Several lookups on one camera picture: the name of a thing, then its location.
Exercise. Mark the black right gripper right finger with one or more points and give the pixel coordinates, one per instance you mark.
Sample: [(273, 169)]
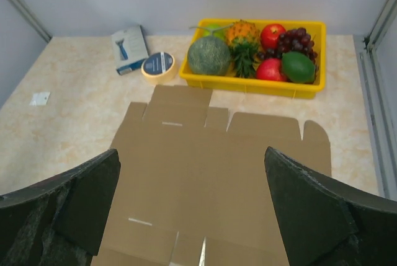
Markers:
[(323, 221)]

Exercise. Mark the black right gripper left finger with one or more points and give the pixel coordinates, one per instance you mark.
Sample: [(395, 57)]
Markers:
[(60, 220)]

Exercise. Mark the brown cardboard box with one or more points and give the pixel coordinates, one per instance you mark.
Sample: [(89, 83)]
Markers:
[(193, 182)]

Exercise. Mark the razor package box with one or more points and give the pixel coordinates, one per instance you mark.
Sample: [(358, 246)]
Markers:
[(130, 49)]

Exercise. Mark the small clear plastic bag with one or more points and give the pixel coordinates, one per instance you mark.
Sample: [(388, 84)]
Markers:
[(39, 98)]

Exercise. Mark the green avocado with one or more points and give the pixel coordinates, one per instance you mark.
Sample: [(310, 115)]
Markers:
[(298, 68)]

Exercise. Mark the yellow plastic tray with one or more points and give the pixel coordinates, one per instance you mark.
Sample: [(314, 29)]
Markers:
[(316, 29)]

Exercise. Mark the red apple in front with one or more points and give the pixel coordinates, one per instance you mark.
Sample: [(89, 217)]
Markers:
[(271, 70)]

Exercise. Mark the red apple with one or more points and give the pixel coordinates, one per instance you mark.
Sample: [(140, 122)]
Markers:
[(270, 35), (271, 70)]

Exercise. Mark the yellow tape roll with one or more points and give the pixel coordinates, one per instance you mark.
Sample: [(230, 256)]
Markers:
[(159, 68)]

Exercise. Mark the dark purple grape bunch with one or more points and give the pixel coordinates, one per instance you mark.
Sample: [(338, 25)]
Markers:
[(298, 40)]

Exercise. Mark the red apple at back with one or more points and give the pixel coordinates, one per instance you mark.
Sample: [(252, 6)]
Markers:
[(270, 35)]

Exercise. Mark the orange pineapple with leaves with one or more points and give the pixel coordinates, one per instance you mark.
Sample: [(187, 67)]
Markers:
[(243, 39)]

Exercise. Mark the green netted melon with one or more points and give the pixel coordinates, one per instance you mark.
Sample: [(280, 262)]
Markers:
[(209, 56)]

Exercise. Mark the green apple with stem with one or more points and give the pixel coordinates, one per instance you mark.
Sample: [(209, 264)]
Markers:
[(213, 30)]

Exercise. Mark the aluminium side rail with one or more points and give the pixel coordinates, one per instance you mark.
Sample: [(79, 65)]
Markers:
[(380, 125)]

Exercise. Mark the right aluminium frame post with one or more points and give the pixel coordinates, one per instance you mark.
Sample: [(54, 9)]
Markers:
[(381, 25)]

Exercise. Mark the aluminium frame post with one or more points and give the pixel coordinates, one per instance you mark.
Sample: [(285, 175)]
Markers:
[(27, 14), (381, 25)]

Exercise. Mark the left aluminium frame post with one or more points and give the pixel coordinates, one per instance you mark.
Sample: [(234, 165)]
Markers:
[(27, 14)]

